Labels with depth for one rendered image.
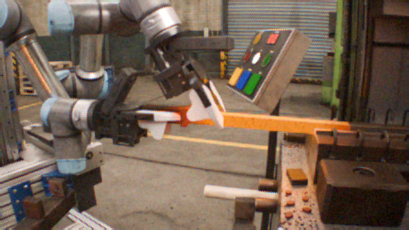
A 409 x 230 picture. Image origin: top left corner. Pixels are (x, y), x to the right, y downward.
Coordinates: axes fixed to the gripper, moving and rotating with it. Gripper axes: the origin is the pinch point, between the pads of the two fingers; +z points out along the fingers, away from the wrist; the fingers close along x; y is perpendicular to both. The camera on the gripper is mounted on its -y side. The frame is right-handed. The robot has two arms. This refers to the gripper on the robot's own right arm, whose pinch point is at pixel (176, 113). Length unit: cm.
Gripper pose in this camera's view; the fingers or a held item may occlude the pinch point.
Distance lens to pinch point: 60.0
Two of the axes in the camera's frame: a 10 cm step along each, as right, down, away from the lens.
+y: -0.1, 9.7, 2.5
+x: -2.5, 2.4, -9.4
